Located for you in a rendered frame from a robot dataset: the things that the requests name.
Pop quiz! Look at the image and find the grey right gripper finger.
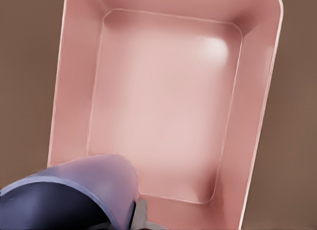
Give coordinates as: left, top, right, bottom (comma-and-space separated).
130, 199, 164, 230

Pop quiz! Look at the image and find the purple cup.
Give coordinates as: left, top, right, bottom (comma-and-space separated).
0, 153, 138, 230

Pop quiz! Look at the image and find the pink rectangular box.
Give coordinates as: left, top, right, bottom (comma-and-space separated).
47, 0, 284, 230

